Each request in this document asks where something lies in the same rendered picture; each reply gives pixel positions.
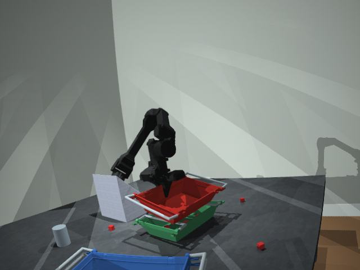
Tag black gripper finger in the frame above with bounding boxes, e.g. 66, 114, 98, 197
150, 179, 163, 187
159, 181, 172, 197

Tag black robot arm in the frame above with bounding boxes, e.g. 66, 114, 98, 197
110, 107, 176, 182

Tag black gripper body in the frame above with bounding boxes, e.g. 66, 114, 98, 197
148, 157, 186, 181

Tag grey cylinder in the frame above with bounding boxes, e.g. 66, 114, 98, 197
52, 224, 71, 247

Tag green plastic tray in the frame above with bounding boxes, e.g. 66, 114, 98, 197
132, 201, 225, 242

